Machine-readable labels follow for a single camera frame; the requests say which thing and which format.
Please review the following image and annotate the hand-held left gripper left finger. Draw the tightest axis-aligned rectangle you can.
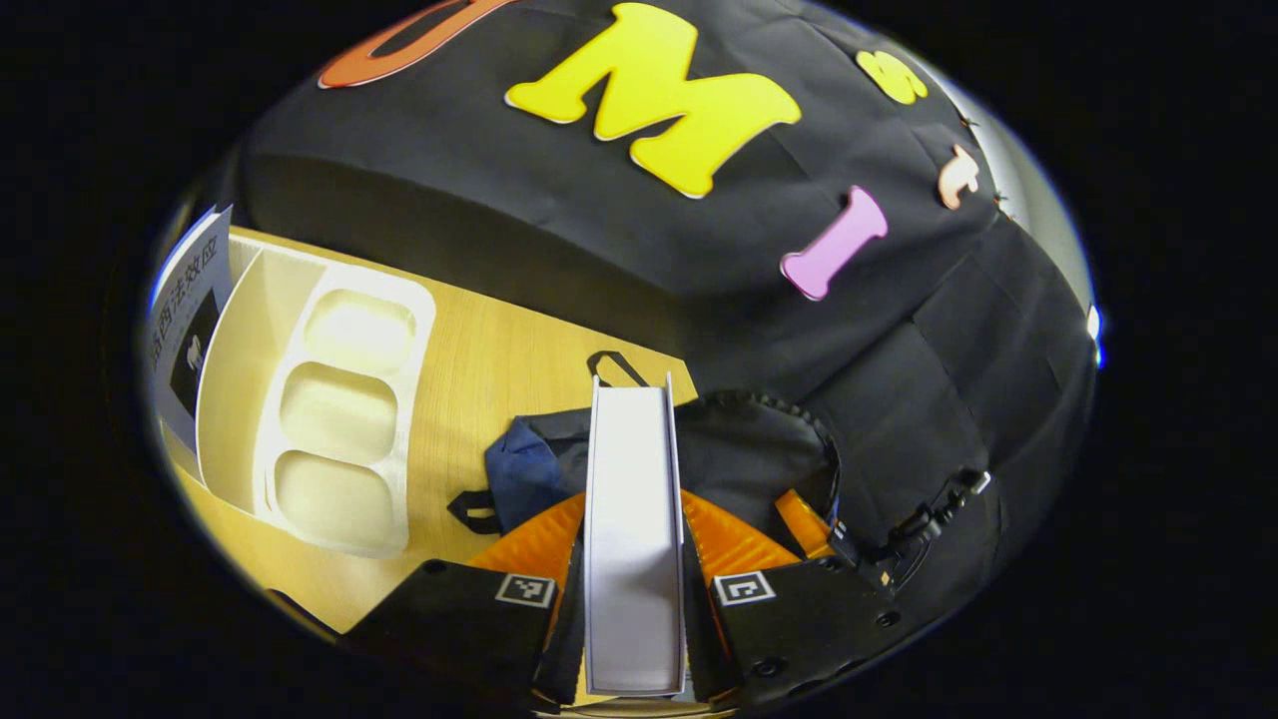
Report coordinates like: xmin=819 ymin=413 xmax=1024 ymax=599
xmin=344 ymin=492 xmax=590 ymax=706

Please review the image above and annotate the white book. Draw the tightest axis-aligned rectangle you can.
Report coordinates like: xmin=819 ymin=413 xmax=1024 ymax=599
xmin=582 ymin=371 xmax=690 ymax=698

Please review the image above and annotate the grey book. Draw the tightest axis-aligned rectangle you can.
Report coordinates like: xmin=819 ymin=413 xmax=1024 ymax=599
xmin=148 ymin=205 xmax=234 ymax=455

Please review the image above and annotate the black backdrop cloth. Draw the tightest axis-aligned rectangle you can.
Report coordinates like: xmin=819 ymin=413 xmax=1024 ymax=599
xmin=230 ymin=0 xmax=1099 ymax=620

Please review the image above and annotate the blue schoolbag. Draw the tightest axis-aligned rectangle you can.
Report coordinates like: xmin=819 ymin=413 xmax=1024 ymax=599
xmin=446 ymin=350 xmax=845 ymax=540

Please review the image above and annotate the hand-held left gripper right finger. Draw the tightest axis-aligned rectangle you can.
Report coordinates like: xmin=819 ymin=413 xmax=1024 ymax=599
xmin=681 ymin=489 xmax=905 ymax=706

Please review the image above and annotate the white bookshelf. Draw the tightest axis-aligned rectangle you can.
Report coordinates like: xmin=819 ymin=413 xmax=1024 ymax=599
xmin=195 ymin=245 xmax=438 ymax=558

